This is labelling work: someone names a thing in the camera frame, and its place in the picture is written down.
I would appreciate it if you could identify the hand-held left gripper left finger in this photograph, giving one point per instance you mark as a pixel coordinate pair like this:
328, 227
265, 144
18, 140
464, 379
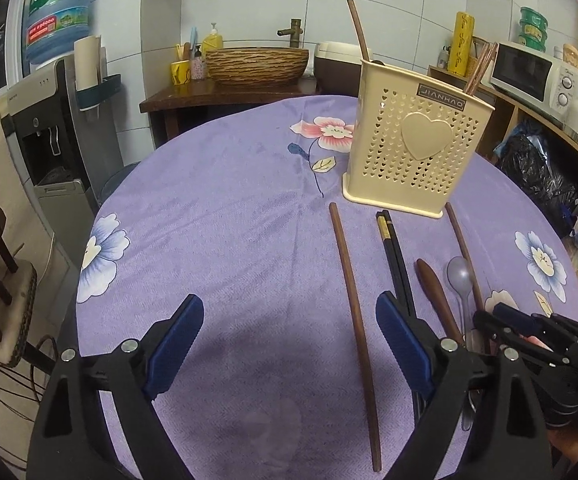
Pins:
176, 345

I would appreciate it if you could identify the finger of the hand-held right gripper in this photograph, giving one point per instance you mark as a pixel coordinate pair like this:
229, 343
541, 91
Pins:
559, 367
514, 315

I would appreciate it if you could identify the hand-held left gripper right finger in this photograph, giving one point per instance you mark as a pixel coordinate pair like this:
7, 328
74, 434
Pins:
404, 345

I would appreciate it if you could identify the brown wooden chopstick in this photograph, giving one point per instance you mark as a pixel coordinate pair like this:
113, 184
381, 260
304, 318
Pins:
464, 255
358, 30
475, 76
486, 69
354, 320
480, 72

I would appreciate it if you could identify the black chopstick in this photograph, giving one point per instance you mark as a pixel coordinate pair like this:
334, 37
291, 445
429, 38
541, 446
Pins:
400, 260
391, 260

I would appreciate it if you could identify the beige plastic utensil holder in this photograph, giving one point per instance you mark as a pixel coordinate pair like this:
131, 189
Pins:
394, 160

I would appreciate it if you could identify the purple floral tablecloth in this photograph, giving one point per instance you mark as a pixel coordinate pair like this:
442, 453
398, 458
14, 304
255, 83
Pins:
244, 260

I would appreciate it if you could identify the black plastic bag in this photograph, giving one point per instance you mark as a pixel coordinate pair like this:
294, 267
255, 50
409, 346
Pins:
534, 175

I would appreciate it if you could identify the light wooden shelf unit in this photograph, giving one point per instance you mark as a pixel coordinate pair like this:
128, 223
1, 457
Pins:
501, 125

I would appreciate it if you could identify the white microwave oven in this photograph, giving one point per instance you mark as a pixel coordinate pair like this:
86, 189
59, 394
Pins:
524, 80

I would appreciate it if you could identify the dark wooden washstand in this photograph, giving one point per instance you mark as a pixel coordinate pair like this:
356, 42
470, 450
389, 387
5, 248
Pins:
194, 97

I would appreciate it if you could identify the water dispenser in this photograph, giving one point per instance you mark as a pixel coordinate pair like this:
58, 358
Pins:
49, 125

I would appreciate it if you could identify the teal cup holder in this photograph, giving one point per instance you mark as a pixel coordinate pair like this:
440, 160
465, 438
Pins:
99, 92

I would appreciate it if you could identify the beige jar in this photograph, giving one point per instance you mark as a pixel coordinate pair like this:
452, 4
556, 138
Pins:
570, 55

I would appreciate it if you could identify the yellow mug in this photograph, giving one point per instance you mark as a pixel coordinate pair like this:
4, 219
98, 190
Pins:
180, 74

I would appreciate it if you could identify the green instant noodle bowl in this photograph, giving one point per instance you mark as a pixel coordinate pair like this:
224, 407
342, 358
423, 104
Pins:
533, 43
534, 31

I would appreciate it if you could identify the glass jar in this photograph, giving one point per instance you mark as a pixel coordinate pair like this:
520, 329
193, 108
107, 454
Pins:
475, 44

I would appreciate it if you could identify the yellow wrapped roll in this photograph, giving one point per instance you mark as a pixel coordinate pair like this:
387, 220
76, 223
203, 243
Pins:
460, 42

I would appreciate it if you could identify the small patterned bottle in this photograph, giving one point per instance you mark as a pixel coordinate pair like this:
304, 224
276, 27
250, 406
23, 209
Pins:
198, 66

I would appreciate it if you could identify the white and brown rice cooker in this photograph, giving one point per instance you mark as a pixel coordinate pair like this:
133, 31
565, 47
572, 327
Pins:
334, 67

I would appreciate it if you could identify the woven-pattern sink basin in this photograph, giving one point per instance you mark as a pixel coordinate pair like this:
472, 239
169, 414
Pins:
254, 67

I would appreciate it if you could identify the stack of beige paper cups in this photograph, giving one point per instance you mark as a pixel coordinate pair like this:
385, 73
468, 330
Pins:
88, 60

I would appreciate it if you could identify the green stacked containers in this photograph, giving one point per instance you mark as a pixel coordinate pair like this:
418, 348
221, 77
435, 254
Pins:
534, 16

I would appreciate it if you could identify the yellow soap pump bottle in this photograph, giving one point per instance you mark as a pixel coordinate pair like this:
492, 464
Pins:
213, 42

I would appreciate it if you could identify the blue toothbrush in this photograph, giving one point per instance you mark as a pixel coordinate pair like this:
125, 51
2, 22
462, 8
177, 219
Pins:
195, 35

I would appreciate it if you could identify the brass faucet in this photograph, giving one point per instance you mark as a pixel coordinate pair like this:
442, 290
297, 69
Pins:
295, 35

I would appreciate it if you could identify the blue water jug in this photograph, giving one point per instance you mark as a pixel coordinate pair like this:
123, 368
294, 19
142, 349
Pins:
59, 10

